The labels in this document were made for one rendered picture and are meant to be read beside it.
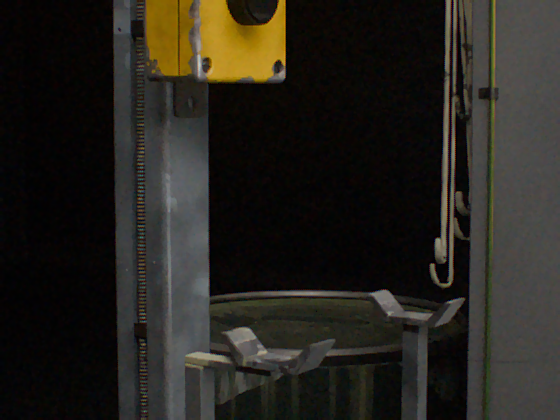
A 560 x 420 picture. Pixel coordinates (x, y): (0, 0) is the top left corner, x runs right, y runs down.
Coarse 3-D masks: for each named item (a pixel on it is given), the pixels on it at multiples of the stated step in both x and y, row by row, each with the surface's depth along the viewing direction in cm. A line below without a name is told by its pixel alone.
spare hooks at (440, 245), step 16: (448, 0) 142; (464, 0) 144; (448, 16) 142; (448, 32) 142; (464, 32) 144; (448, 48) 142; (464, 48) 145; (448, 64) 142; (464, 64) 145; (448, 80) 142; (464, 80) 145; (448, 96) 142; (464, 96) 146; (448, 112) 142; (448, 128) 143; (464, 208) 145; (464, 240) 147; (432, 272) 142
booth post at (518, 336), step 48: (480, 0) 134; (528, 0) 131; (480, 48) 135; (528, 48) 132; (528, 96) 132; (480, 144) 136; (528, 144) 133; (480, 192) 136; (528, 192) 133; (480, 240) 137; (528, 240) 133; (480, 288) 137; (528, 288) 134; (480, 336) 138; (528, 336) 134; (480, 384) 138; (528, 384) 135
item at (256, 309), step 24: (216, 312) 231; (240, 312) 230; (264, 312) 233; (288, 312) 233; (312, 312) 233; (336, 312) 233; (360, 312) 233; (432, 312) 228; (216, 336) 210; (264, 336) 209; (288, 336) 209; (312, 336) 209; (336, 336) 209; (360, 336) 209; (384, 336) 210; (432, 336) 208
